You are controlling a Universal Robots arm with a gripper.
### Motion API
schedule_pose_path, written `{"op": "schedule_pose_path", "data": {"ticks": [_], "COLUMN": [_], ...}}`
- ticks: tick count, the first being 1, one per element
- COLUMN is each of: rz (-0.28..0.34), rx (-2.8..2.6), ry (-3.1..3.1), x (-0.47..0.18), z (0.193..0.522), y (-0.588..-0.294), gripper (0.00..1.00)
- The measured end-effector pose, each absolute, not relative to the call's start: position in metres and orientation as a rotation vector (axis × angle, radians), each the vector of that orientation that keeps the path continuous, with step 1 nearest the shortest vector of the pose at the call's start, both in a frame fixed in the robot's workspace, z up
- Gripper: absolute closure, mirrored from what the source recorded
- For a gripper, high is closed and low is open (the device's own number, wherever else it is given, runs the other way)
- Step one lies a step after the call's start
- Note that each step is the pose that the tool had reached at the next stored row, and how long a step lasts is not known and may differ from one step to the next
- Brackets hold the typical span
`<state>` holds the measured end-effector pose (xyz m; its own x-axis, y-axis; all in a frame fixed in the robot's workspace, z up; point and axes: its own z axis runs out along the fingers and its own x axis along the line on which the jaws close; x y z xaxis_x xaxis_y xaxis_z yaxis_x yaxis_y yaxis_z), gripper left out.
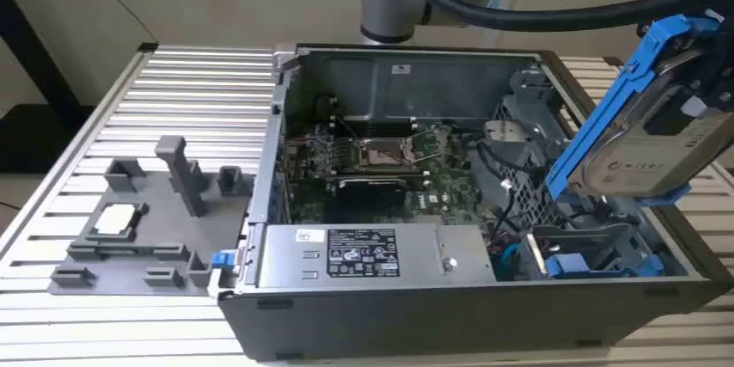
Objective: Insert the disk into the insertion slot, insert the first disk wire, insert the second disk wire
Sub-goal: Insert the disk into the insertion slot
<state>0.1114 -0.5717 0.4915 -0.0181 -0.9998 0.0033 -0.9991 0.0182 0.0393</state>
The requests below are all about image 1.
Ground hard disk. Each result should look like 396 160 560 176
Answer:
543 14 734 209

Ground disk bay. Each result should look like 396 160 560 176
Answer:
530 211 673 280

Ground grey perforated drive cage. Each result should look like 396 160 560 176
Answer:
464 66 582 230

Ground grey air shroud with label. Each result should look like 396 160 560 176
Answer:
320 59 507 122

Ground green motherboard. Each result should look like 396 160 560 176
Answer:
283 124 500 226

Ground RAM slots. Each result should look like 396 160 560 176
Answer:
336 119 420 137

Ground CPU socket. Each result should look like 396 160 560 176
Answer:
348 137 428 170

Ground black graphics card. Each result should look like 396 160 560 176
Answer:
323 175 423 224

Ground dark grey open PC case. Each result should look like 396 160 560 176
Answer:
216 42 734 363

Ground silver power supply unit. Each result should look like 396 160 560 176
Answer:
255 223 498 289

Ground blue case latch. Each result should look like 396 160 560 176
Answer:
210 249 238 270

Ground grey parts rack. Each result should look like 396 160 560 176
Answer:
49 135 258 297

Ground silver CPU chip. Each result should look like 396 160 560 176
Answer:
93 204 140 235

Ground black wire with white plug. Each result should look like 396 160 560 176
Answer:
475 143 518 191

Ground blue data cable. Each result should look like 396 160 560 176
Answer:
492 242 522 280

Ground black furniture frame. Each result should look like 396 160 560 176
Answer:
0 0 96 174

